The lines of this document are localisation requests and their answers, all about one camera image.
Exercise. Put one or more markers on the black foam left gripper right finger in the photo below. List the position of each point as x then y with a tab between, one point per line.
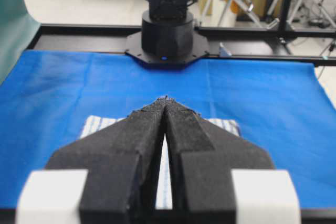
219	177

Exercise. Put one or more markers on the blue table cloth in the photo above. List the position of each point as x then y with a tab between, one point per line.
280	106

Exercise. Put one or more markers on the green backdrop sheet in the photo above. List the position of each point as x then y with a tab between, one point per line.
18	28

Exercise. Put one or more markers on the aluminium frame stand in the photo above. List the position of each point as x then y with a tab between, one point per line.
282	23

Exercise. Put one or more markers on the white blue-striped towel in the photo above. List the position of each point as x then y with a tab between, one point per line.
163	199

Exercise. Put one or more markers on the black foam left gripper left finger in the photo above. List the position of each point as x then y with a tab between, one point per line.
107	177

